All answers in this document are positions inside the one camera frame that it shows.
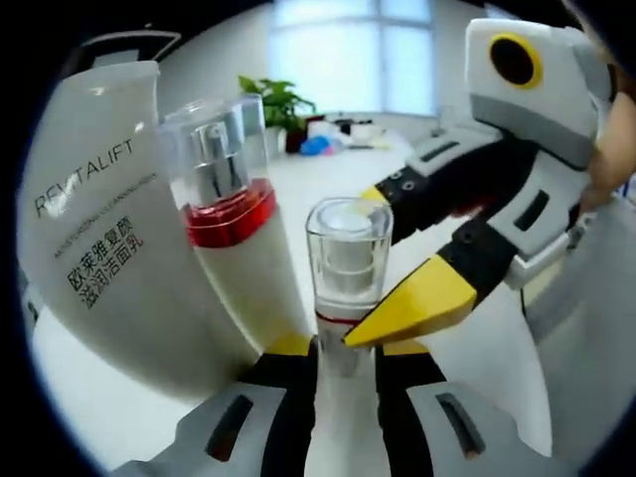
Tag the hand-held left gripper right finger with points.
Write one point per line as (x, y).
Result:
(417, 412)

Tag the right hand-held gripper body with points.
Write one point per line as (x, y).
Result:
(536, 99)

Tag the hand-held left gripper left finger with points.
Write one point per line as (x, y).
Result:
(278, 412)

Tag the slim white skincare bottle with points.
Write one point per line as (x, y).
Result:
(343, 397)

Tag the white skincare bottle red band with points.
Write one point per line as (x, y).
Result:
(238, 278)

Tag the white skincare tube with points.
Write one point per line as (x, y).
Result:
(99, 248)

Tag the person's right hand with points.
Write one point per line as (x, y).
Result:
(616, 149)

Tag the blue plastic bag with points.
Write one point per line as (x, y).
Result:
(315, 146)

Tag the dark red black object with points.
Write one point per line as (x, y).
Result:
(295, 141)

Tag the large window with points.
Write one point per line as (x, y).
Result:
(348, 49)

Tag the potted green plant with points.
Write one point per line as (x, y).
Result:
(278, 99)

